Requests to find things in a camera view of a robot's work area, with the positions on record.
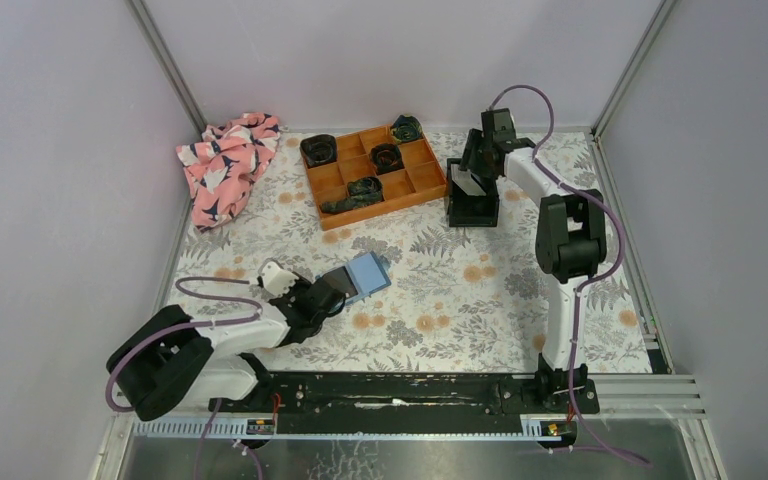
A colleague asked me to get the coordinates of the black VIP credit card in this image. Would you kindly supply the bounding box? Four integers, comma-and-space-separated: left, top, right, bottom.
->
321, 266, 359, 301

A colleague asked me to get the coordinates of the blue leather card holder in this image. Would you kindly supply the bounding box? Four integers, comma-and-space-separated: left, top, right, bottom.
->
342, 252, 392, 305

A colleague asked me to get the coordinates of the wooden compartment tray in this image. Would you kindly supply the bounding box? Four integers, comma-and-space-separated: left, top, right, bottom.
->
302, 125, 447, 230

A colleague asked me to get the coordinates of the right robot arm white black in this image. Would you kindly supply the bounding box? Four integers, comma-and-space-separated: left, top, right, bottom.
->
447, 108, 607, 371

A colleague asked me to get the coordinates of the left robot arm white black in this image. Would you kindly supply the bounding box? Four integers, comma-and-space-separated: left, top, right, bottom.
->
104, 263, 347, 421

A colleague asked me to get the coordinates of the stack of cards in box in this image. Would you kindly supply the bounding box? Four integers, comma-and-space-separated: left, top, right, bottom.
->
450, 166, 487, 196

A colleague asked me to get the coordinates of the black card box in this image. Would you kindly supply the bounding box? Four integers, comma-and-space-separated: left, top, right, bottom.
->
445, 158, 500, 228

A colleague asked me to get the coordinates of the rolled green tie top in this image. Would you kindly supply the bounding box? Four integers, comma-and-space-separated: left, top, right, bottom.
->
389, 115, 423, 145

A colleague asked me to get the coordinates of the rolled green tie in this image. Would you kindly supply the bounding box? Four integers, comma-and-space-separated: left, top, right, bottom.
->
389, 115, 423, 145
320, 176, 384, 214

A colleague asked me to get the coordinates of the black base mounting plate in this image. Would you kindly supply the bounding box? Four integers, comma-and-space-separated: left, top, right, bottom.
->
209, 371, 600, 435

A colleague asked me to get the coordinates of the rolled dark tie centre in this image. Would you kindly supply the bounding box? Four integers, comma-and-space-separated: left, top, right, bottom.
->
369, 143, 404, 175

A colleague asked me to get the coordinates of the rolled dark tie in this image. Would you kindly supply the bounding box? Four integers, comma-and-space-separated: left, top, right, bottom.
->
300, 134, 338, 168
369, 143, 404, 175

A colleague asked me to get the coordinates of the rolled green tie front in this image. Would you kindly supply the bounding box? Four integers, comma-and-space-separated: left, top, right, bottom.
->
320, 176, 384, 214

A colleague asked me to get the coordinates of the floral table mat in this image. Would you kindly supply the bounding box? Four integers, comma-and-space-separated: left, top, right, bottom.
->
155, 129, 654, 374

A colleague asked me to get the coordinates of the rolled dark tie far left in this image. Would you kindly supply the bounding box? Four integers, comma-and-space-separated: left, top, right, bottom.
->
300, 134, 338, 168

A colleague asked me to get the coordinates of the pink patterned cloth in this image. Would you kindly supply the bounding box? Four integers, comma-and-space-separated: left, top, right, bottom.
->
175, 112, 281, 232

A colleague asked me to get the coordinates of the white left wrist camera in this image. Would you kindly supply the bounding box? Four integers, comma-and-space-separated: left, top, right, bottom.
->
257, 260, 300, 297

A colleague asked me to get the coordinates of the aluminium front rail frame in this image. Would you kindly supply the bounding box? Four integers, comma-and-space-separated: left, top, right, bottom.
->
90, 374, 725, 479

